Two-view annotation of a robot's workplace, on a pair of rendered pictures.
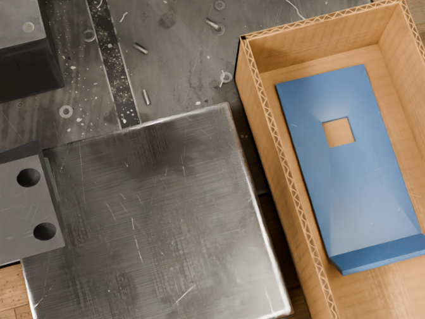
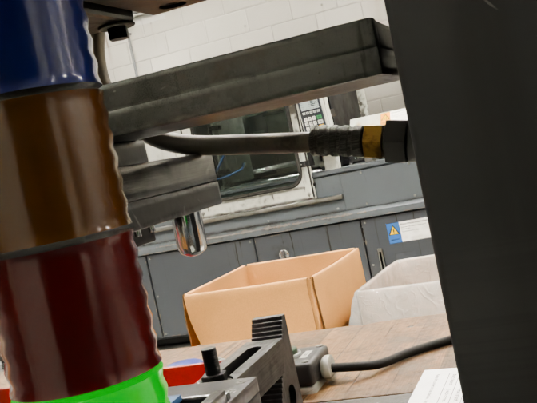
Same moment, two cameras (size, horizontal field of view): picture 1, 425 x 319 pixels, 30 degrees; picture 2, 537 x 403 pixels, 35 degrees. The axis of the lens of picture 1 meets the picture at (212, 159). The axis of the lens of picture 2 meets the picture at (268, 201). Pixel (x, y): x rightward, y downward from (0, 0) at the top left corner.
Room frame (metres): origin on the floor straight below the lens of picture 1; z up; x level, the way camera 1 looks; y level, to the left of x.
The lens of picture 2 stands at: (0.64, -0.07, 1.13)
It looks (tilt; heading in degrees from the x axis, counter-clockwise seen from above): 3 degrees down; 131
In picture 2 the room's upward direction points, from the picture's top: 12 degrees counter-clockwise
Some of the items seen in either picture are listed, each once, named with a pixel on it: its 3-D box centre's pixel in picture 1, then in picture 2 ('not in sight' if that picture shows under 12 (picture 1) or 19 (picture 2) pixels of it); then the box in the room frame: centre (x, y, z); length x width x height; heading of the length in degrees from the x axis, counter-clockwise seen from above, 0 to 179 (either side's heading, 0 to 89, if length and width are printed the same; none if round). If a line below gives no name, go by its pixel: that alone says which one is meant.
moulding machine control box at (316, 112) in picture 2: not in sight; (319, 121); (-2.41, 3.99, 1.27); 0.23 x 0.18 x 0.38; 109
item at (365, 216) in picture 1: (353, 163); not in sight; (0.18, -0.10, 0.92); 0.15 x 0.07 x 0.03; 21
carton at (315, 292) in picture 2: not in sight; (287, 348); (-1.42, 2.21, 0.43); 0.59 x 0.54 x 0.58; 108
